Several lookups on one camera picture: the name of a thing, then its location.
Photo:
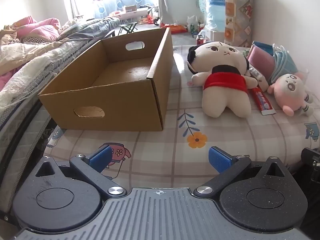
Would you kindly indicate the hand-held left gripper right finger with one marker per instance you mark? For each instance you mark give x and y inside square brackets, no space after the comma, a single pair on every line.
[220,158]

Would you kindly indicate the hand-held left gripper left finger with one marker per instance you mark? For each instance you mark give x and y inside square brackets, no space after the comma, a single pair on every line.
[101,158]

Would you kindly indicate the brown cardboard box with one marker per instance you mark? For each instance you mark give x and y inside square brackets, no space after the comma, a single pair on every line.
[120,105]

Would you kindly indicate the small pink plush toy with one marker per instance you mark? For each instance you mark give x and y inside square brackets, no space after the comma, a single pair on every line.
[287,95]

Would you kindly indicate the red toothpaste tube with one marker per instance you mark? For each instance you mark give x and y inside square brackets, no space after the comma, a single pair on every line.
[262,102]

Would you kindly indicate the light blue towel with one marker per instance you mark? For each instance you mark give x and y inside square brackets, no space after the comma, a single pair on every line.
[285,62]

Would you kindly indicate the pink sponge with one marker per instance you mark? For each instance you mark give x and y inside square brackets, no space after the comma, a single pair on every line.
[261,60]

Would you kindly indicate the printed checked bed sheet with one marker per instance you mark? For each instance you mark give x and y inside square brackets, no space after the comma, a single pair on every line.
[225,140]

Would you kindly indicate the large red-dress plush doll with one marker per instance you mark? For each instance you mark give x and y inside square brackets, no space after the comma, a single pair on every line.
[225,95]

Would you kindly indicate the white lace blanket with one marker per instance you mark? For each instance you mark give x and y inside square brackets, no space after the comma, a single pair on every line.
[30,62]

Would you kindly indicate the small red bottle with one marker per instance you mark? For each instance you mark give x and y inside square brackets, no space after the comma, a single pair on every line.
[199,39]

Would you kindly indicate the grey-blue blanket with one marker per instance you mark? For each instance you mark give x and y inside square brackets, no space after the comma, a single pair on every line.
[92,27]

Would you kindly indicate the folding stool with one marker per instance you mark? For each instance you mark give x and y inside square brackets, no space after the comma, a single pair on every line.
[128,27]

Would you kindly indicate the red snack packet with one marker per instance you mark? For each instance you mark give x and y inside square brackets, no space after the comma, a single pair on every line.
[175,28]

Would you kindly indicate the white plastic bag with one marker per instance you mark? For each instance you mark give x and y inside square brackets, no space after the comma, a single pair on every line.
[192,20]

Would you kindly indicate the pink quilt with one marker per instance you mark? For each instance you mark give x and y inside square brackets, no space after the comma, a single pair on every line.
[40,31]

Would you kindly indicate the patterned rolled mat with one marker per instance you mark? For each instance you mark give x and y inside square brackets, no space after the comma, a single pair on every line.
[238,15]

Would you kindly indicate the white low table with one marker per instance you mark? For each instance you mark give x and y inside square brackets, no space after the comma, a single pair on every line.
[130,13]

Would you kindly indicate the grey window curtain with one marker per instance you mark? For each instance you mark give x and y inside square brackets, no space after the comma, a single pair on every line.
[165,0]

